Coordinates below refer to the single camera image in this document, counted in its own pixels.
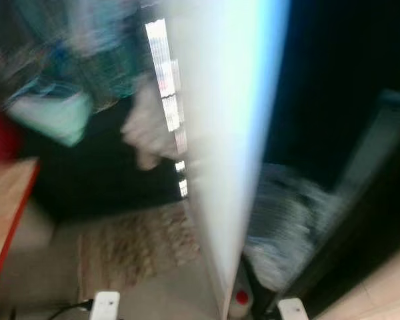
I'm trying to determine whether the marble table with red edge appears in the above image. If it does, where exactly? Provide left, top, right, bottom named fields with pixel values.
left=0, top=158, right=41, bottom=304

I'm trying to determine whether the clear bubble wrap sheet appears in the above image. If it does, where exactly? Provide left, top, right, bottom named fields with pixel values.
left=243, top=163, right=344, bottom=291

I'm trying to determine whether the beige patterned floor mat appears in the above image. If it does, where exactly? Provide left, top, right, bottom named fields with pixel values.
left=77, top=200, right=204, bottom=284

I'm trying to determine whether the pink patterned cloth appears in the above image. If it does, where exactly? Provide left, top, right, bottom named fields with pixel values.
left=121, top=73, right=181, bottom=171

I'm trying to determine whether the teal garment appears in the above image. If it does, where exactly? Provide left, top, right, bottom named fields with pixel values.
left=5, top=80, right=94, bottom=147

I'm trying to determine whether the white jug with red cap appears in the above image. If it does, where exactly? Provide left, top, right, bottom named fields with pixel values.
left=228, top=263, right=255, bottom=318

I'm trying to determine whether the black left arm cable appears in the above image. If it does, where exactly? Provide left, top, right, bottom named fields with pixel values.
left=50, top=301, right=94, bottom=320

